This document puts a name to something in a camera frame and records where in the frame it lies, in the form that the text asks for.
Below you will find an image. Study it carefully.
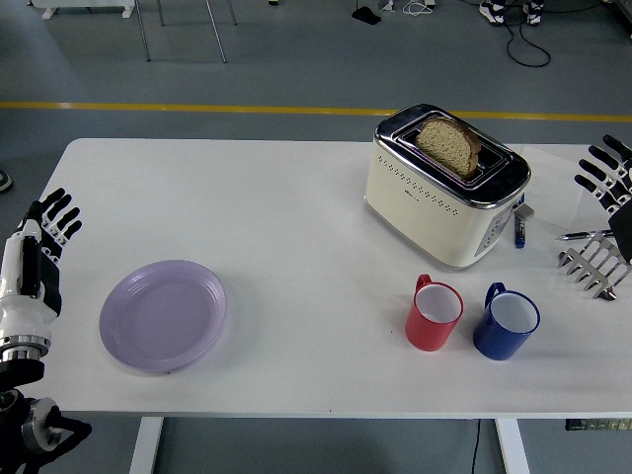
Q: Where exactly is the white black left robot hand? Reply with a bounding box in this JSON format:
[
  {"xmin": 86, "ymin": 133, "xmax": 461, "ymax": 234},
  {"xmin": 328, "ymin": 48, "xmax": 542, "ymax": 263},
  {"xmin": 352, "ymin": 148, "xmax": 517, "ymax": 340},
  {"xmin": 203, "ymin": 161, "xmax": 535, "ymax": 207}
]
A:
[{"xmin": 0, "ymin": 186, "xmax": 84, "ymax": 342}]

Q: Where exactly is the white stand base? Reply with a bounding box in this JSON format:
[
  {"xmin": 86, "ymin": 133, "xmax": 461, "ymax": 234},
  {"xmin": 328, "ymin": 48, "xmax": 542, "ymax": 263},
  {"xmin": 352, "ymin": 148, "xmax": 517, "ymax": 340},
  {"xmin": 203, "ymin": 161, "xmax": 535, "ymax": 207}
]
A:
[{"xmin": 28, "ymin": 0, "xmax": 135, "ymax": 21}]

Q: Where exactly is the silver metal toast rack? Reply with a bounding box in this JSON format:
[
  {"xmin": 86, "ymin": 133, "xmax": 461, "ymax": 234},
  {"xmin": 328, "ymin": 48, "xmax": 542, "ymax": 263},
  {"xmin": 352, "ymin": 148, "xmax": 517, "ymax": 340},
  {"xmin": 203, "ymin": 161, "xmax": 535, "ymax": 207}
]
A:
[{"xmin": 557, "ymin": 232, "xmax": 632, "ymax": 301}]

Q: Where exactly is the cream chrome two-slot toaster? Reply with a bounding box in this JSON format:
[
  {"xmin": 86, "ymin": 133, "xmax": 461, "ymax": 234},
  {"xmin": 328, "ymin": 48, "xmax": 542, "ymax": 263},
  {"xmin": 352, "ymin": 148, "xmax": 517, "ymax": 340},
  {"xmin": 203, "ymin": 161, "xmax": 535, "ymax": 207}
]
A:
[{"xmin": 363, "ymin": 103, "xmax": 535, "ymax": 272}]

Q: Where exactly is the grey metal chair frame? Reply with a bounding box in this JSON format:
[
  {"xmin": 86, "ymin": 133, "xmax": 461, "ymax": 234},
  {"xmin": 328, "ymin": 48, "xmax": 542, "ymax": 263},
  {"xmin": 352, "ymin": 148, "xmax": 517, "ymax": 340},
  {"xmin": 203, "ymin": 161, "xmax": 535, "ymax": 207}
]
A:
[{"xmin": 133, "ymin": 0, "xmax": 238, "ymax": 64}]

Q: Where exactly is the thin black hanging cable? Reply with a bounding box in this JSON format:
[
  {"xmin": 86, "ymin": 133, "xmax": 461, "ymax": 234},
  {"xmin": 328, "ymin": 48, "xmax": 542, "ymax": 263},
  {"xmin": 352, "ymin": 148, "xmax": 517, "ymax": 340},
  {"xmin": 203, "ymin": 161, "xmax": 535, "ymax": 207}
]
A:
[{"xmin": 471, "ymin": 419, "xmax": 483, "ymax": 474}]

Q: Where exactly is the white paper sheet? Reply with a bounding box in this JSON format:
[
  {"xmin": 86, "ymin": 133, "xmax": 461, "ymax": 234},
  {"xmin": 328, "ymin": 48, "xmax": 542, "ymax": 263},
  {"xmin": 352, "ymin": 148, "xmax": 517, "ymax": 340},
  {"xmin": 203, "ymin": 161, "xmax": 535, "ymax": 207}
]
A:
[{"xmin": 517, "ymin": 144, "xmax": 593, "ymax": 229}]

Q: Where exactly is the white table leg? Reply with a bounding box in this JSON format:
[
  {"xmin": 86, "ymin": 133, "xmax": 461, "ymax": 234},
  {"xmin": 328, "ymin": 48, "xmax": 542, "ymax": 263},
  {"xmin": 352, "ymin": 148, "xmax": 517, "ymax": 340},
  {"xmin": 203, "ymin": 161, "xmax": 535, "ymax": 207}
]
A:
[
  {"xmin": 128, "ymin": 417, "xmax": 165, "ymax": 474},
  {"xmin": 495, "ymin": 418, "xmax": 532, "ymax": 474}
]

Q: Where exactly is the silver black ballpoint pen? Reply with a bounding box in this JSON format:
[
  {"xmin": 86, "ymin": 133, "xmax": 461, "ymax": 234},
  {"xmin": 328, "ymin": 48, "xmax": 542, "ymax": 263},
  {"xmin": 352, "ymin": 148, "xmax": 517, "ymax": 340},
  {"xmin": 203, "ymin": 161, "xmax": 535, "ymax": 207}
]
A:
[{"xmin": 556, "ymin": 229, "xmax": 616, "ymax": 242}]

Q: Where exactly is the black looped floor cable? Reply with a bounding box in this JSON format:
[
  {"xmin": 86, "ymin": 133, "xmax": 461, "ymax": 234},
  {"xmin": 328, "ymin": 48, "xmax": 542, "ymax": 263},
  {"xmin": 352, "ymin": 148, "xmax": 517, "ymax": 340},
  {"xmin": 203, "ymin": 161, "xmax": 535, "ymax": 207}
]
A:
[{"xmin": 506, "ymin": 14, "xmax": 552, "ymax": 68}]

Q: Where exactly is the black table control panel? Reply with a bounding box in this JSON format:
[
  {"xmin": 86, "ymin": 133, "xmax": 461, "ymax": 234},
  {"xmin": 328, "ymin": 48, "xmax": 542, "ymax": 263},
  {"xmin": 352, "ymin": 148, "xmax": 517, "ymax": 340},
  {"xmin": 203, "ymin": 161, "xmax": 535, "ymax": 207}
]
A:
[{"xmin": 565, "ymin": 418, "xmax": 632, "ymax": 432}]

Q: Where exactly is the brown bread slice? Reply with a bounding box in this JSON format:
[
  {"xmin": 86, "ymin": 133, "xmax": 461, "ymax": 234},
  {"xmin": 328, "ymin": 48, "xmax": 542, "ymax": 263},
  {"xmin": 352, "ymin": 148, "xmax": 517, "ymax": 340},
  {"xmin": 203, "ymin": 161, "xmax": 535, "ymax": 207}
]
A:
[{"xmin": 414, "ymin": 117, "xmax": 481, "ymax": 180}]

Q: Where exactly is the purple plastic plate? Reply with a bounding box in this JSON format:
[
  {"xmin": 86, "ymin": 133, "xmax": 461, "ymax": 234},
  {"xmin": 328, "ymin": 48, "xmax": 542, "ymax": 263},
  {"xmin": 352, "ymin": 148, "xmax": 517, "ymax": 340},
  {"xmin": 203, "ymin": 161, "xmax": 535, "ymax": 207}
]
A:
[{"xmin": 98, "ymin": 260, "xmax": 228, "ymax": 377}]

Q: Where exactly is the red enamel mug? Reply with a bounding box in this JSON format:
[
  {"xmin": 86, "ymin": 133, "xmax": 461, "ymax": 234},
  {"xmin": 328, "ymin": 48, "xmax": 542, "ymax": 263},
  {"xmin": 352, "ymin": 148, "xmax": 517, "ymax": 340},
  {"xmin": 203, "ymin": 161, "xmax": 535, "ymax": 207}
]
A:
[{"xmin": 405, "ymin": 274, "xmax": 465, "ymax": 353}]

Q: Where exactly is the blue enamel mug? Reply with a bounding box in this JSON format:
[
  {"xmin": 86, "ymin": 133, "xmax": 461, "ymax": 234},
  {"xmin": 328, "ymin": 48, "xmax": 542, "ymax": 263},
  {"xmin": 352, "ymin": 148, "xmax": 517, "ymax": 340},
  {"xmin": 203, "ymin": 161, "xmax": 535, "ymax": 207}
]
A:
[{"xmin": 472, "ymin": 281, "xmax": 541, "ymax": 361}]

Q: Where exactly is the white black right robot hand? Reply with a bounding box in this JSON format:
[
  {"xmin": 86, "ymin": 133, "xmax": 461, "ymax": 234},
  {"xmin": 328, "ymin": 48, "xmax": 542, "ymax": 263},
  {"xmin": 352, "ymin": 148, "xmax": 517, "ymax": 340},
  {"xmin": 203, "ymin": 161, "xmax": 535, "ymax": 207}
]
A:
[{"xmin": 574, "ymin": 133, "xmax": 632, "ymax": 266}]

